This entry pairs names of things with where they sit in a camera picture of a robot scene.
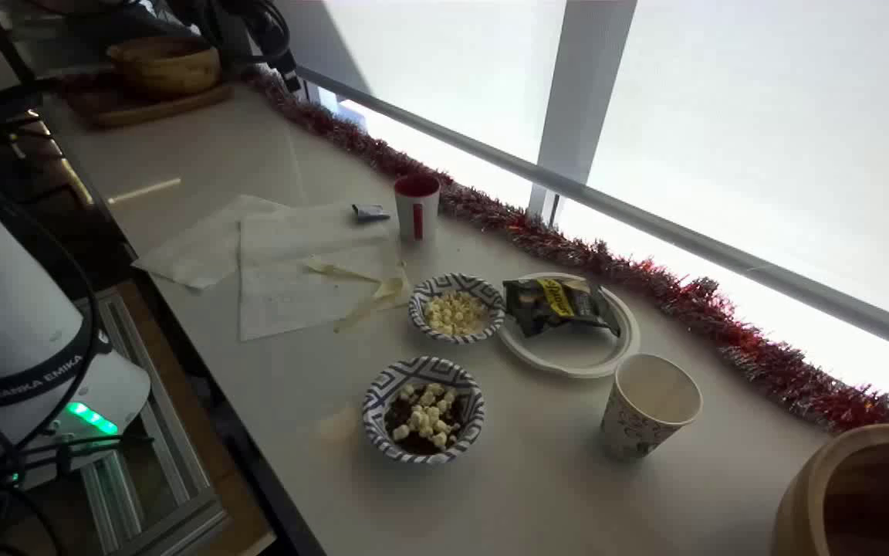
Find grey window rail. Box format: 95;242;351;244
299;64;889;365

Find cream plastic stick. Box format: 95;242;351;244
299;258;380;286

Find white mug red inside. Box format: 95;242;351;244
392;170;443;248

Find blue patterned paper bowl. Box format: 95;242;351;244
361;351;490;468
406;273;509;350

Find grey window mullion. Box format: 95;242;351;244
524;0;643;224

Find dark snack bag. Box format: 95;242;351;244
499;276;624;339

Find white round plate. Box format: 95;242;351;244
493;268;643;383

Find patterned paper cup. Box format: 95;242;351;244
595;351;707;464

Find aluminium frame rails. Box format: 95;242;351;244
72;286;233;556

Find wooden tray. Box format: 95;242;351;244
56;74;235;133

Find small dark blue wrapper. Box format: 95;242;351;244
350;200;395;224

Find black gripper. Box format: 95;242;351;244
194;0;305;94

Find pale strip of tape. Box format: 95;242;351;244
105;175;184;206

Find wooden bowl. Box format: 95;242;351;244
101;38;222;101

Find round wooden container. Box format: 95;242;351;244
769;421;889;556

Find red silver tinsel garland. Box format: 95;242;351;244
246;72;889;436

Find dark brown snack pieces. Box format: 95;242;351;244
384;381;471;458

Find popcorn pile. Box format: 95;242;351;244
424;291;490;339
390;381;464;451

